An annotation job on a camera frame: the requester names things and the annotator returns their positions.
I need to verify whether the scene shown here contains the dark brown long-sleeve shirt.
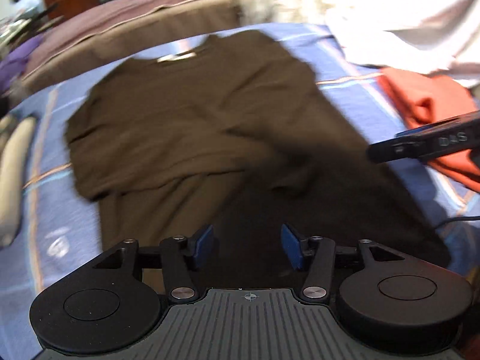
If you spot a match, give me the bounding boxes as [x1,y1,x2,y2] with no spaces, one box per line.
[65,31,451,289]

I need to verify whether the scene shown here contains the orange knit sweater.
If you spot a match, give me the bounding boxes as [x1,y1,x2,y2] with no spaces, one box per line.
[377,67,479,192]

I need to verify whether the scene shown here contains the white garment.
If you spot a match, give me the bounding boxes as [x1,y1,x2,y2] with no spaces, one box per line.
[325,0,479,88]

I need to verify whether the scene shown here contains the blue plaid bed sheet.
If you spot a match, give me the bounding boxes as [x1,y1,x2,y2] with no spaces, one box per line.
[1,24,479,359]

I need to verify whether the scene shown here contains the folded checkered grey garment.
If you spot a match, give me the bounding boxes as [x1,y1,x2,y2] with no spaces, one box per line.
[0,114,38,249]

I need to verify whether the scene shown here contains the purple cloth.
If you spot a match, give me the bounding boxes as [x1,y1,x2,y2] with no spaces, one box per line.
[0,34,43,94]

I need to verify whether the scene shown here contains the black cable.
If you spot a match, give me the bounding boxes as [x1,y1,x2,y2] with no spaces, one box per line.
[430,214,480,231]

